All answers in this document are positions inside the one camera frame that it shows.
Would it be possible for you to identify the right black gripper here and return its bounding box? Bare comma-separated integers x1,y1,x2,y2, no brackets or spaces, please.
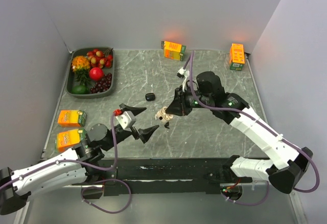
166,84,213,116

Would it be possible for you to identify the beige earbud charging case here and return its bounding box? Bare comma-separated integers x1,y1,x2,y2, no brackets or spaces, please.
155,106,174,124

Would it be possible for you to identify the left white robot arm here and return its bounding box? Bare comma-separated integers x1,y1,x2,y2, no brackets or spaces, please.
1,104,159,215

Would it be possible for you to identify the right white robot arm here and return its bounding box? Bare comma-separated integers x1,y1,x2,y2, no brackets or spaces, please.
166,68,313,194

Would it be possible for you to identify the black earbud charging case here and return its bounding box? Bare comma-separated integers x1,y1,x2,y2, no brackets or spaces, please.
145,93,156,102

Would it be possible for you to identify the dark purple grape bunch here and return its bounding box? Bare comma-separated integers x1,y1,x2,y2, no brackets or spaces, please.
90,73,112,94

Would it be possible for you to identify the orange juice box back centre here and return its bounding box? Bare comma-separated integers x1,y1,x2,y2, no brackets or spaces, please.
161,41,186,61

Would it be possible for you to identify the orange juice box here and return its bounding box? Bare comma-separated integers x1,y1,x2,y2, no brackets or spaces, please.
57,110,87,127
229,43,245,71
161,41,186,61
55,128,87,153

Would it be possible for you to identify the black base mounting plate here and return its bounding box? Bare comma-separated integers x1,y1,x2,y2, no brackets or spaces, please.
81,158,252,196

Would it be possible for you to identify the red apple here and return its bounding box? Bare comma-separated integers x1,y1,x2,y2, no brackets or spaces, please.
89,68,104,81

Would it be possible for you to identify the green avocado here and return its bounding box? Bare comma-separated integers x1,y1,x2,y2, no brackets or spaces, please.
71,85,89,95

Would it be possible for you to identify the orange juice box left upper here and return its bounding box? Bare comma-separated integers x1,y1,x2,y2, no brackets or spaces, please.
57,110,87,127

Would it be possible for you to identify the red cherry bunch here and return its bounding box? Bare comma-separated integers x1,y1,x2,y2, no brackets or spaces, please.
86,48,113,69

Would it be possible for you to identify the orange juice box left lower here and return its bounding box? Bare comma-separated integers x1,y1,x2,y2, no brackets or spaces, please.
55,128,87,153

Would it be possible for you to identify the dark grey fruit tray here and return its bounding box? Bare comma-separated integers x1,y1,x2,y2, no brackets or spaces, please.
66,47,115,99

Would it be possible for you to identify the orange juice box back right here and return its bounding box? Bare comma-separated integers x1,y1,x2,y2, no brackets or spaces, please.
229,43,245,71

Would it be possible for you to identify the orange yellow flower pineapple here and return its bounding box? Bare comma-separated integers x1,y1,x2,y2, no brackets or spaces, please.
71,56,90,86

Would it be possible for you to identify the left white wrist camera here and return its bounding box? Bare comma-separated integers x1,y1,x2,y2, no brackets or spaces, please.
113,109,136,130

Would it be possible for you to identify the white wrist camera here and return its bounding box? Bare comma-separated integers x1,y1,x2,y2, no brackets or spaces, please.
176,68,190,92
113,109,136,130

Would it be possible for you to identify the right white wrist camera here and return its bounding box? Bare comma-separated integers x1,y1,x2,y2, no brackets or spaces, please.
176,68,190,92

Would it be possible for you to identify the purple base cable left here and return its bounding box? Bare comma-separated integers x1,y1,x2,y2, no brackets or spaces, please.
81,178,133,214

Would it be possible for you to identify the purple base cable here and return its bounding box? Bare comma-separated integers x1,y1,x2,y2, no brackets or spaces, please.
221,183,270,207
81,178,133,214

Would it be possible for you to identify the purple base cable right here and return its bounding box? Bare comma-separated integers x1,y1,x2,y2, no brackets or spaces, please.
221,183,270,207

